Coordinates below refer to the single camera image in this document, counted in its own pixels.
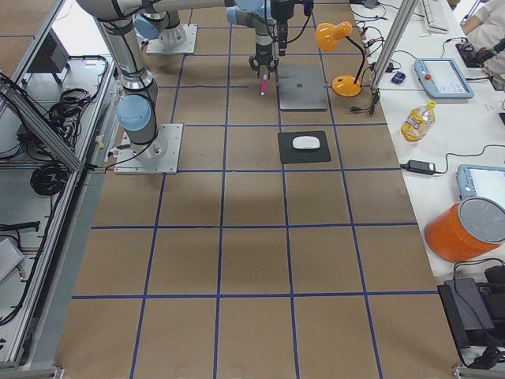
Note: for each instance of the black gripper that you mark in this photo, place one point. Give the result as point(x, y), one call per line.
point(263, 50)
point(282, 10)

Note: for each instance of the pink highlighter pen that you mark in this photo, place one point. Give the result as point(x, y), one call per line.
point(263, 84)

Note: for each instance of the white computer mouse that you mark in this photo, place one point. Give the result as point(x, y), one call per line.
point(306, 142)

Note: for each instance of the black mousepad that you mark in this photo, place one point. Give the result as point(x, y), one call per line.
point(290, 155)

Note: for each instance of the grey closed laptop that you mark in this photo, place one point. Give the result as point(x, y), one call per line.
point(301, 88)

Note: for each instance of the small dark blue pouch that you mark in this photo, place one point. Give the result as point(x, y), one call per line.
point(398, 78)

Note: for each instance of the white keyboard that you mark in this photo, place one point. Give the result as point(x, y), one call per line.
point(435, 20)

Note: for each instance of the yellow drink bottle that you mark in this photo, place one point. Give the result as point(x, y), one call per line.
point(419, 121)

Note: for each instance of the blue teach pendant tablet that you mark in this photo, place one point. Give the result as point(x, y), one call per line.
point(441, 78)

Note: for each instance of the black power adapter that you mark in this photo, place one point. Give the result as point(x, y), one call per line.
point(421, 167)

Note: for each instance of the person at desk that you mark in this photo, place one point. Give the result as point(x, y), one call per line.
point(485, 29)

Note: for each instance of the orange cylindrical container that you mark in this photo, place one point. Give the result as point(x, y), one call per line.
point(468, 229)

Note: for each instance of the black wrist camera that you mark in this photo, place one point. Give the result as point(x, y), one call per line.
point(307, 7)

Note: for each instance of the lamp power cable plug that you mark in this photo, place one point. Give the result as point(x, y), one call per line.
point(370, 110)

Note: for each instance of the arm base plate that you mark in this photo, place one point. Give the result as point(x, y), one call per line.
point(178, 40)
point(160, 157)

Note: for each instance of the aluminium frame post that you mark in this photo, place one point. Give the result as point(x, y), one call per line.
point(394, 35)

